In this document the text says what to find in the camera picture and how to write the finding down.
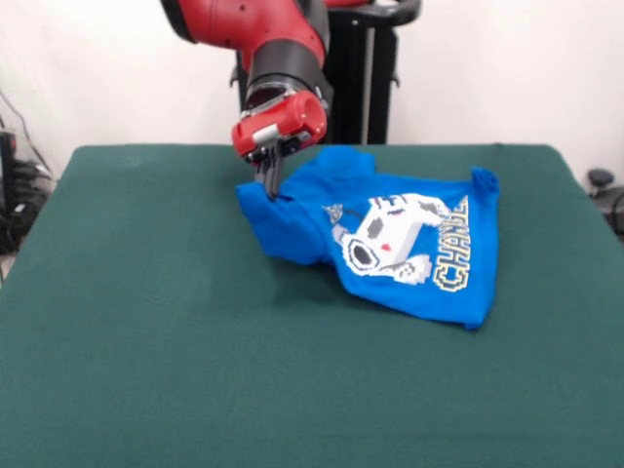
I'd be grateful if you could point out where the blue t-shirt with white print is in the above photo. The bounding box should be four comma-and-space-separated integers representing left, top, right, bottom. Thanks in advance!
235, 145, 502, 332

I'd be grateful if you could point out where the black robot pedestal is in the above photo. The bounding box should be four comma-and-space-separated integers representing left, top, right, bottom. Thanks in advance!
228, 0, 421, 146

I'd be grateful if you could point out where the dark green table cloth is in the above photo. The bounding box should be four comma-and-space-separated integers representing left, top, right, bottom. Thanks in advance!
0, 143, 624, 468

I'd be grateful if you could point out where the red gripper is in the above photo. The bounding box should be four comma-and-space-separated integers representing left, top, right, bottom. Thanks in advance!
230, 91, 328, 201

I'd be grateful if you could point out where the thin grey cable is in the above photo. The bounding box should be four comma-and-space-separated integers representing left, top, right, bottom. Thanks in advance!
0, 89, 54, 176

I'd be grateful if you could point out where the black cable tangle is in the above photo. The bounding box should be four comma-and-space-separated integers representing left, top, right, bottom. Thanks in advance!
0, 160, 57, 254

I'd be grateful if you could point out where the black electronics box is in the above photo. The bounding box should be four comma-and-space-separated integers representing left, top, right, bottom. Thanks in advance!
0, 129, 20, 214

